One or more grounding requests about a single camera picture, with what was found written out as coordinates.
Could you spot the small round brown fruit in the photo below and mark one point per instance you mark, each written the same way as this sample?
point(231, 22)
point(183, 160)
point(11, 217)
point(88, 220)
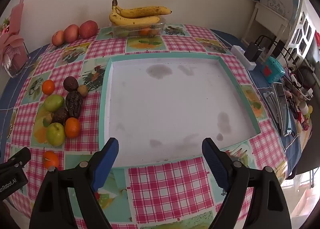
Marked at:
point(82, 90)

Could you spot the green round fruit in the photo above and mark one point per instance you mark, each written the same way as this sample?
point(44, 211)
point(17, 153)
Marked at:
point(53, 103)
point(55, 134)

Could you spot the medium red apple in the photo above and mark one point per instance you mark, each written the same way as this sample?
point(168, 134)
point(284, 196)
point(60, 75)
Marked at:
point(71, 33)

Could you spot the yellow banana bunch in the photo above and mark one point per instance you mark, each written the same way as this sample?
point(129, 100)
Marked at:
point(140, 12)

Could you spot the white slotted organiser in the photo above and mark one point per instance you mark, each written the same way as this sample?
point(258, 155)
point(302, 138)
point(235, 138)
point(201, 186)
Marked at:
point(302, 34)

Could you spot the pink wrapped flower bouquet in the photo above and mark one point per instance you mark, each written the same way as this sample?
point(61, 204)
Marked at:
point(17, 11)

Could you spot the small orange-red apple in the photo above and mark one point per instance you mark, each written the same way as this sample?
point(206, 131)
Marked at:
point(58, 38)

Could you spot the orange tangerine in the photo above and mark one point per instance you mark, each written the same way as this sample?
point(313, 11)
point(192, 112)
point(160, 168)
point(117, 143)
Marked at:
point(51, 160)
point(72, 127)
point(48, 87)

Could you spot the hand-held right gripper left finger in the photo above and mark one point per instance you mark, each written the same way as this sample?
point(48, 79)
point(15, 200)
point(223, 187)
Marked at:
point(106, 164)

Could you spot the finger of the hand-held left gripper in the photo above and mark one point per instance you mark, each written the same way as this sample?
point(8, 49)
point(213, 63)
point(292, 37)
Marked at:
point(18, 157)

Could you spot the clear plastic fruit container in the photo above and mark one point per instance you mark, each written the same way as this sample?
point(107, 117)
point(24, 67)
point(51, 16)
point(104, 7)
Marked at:
point(120, 29)

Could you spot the tangerine inside clear container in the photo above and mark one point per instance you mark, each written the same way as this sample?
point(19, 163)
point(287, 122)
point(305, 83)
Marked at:
point(145, 31)

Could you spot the white tray with teal rim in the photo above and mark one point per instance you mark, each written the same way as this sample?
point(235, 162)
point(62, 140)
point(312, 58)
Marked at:
point(162, 106)

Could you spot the grey printed booklet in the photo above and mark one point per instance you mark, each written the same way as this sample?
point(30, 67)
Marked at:
point(277, 1)

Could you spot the brown kiwi inside clear container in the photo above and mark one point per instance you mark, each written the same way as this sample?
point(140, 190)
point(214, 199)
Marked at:
point(155, 31)

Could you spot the dark brown wrinkled fruit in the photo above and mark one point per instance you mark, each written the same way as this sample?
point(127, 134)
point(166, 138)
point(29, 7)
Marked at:
point(60, 116)

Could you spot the green fruit inside clear container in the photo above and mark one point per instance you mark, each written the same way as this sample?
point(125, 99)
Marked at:
point(122, 33)

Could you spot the clutter of small items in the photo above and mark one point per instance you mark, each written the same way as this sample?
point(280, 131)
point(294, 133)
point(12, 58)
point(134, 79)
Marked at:
point(300, 99)

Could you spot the dark purple passion fruit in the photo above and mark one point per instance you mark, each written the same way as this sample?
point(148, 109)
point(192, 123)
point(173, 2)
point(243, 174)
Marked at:
point(70, 84)

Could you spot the clear acrylic box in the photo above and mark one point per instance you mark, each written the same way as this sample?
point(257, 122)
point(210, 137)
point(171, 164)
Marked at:
point(18, 66)

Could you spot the pink checked printed tablecloth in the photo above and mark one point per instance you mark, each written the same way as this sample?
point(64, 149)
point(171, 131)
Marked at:
point(160, 189)

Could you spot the white power strip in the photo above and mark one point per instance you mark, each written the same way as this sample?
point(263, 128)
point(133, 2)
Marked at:
point(237, 50)

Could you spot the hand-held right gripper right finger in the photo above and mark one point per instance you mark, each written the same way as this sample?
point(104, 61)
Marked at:
point(215, 164)

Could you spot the black charger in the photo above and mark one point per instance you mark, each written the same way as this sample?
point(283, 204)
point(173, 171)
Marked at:
point(253, 52)

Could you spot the teal box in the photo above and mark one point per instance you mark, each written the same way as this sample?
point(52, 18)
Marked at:
point(271, 70)

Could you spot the large red apple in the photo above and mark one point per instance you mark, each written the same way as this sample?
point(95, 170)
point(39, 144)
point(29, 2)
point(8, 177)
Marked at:
point(88, 29)

